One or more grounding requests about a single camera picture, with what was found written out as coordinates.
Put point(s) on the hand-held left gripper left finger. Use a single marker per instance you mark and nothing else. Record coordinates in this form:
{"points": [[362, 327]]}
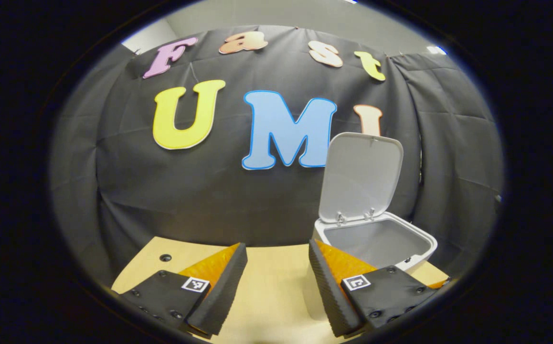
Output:
{"points": [[221, 291]]}

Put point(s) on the white desktop garbage bin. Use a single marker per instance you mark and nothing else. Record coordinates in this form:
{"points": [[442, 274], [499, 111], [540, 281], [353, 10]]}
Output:
{"points": [[360, 177]]}

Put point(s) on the black desk grommet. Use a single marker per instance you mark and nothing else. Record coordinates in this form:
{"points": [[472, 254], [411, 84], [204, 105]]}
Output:
{"points": [[165, 257]]}

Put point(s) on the wooden desktop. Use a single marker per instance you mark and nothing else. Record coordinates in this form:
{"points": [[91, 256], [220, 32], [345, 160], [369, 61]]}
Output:
{"points": [[276, 296]]}

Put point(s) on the black backdrop cloth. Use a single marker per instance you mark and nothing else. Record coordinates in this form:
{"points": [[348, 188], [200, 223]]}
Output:
{"points": [[209, 191]]}

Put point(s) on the ceiling light panel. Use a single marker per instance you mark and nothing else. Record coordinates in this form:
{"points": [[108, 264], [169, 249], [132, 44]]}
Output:
{"points": [[436, 50]]}

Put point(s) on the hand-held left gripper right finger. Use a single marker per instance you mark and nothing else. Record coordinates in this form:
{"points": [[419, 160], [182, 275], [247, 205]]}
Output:
{"points": [[329, 291]]}

